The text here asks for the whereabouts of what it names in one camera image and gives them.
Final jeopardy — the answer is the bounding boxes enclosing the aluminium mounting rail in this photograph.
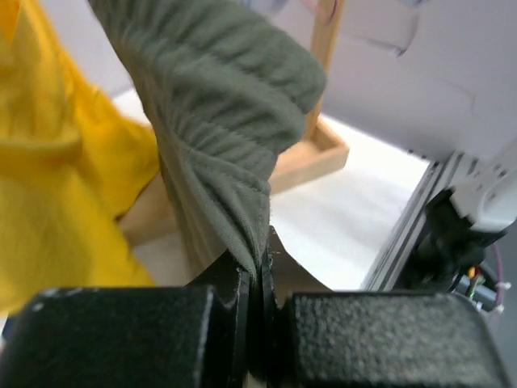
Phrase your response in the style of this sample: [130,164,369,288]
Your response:
[362,151,470,291]

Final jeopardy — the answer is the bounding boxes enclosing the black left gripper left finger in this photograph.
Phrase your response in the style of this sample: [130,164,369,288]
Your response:
[187,252,251,387]

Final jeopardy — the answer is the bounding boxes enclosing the wooden clothes rack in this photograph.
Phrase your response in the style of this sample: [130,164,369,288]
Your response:
[119,1,349,246]

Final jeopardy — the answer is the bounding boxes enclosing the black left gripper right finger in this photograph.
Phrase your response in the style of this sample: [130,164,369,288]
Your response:
[258,227,335,387]

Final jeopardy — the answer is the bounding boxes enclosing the dark olive shorts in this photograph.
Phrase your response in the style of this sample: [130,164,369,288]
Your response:
[86,0,327,276]

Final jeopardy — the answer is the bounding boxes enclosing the yellow shorts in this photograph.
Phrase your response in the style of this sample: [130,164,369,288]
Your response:
[1,1,158,313]

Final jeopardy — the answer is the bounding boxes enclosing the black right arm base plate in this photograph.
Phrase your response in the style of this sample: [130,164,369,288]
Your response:
[396,188,506,293]

